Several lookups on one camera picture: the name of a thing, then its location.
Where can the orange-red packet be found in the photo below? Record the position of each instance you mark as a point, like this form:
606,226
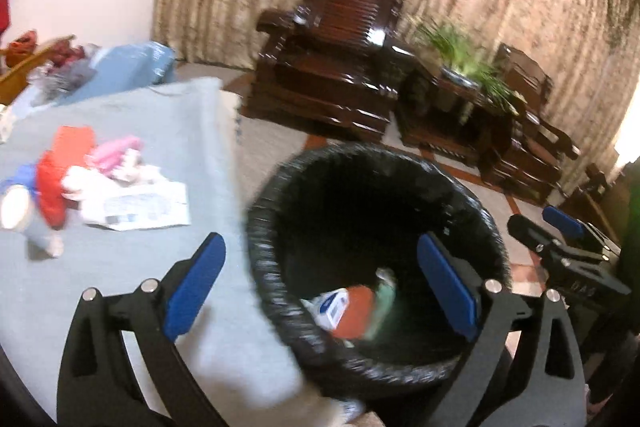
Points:
357,312

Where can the red packet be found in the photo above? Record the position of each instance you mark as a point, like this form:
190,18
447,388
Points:
50,192

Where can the large dark wooden armchair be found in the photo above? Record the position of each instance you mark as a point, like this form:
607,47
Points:
320,77

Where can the white printed paper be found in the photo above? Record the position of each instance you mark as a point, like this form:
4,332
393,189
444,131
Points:
140,207

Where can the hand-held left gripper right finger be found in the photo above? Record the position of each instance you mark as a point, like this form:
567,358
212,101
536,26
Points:
450,287

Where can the blue white planter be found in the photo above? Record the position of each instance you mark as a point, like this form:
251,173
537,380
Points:
462,78

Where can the bright window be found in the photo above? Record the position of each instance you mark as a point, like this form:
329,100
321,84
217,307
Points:
629,132

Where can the pink mesh pouch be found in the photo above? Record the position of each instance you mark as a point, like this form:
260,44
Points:
117,152

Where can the small dark wooden armchair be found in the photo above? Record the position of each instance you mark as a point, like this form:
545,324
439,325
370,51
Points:
525,157

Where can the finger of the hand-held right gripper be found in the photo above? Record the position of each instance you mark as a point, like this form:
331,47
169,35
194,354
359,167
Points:
525,229
562,218

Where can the white and blue box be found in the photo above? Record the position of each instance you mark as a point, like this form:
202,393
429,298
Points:
330,307

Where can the clear bag of red fruit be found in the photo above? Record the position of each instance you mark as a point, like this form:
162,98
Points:
67,62

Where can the orange foam net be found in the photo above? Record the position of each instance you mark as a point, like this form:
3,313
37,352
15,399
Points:
75,139

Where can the dark wooden side table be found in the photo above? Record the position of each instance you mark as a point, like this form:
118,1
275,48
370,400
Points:
440,122

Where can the dark wooden chair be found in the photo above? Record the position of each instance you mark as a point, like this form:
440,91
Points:
597,199

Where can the white paper cup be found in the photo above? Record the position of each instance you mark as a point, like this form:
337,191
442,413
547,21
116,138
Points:
15,209

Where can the white pink wrapper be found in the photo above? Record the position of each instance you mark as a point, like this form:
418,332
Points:
145,172

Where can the white tissue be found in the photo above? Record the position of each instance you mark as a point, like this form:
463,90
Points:
82,184

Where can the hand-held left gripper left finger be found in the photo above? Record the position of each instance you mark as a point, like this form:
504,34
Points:
197,287

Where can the large light blue plastic bag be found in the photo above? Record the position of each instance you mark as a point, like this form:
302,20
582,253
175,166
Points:
125,67

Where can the green potted plant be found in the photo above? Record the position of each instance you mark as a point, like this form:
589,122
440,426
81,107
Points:
450,47

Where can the black-lined trash bin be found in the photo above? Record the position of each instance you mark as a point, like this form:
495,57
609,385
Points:
350,207

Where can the wooden tray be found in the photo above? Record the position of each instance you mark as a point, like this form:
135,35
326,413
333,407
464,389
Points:
20,77

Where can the white tablecloth with blue trim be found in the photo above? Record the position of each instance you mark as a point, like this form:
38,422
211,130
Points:
231,142

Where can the green packet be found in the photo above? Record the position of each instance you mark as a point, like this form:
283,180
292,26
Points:
386,302

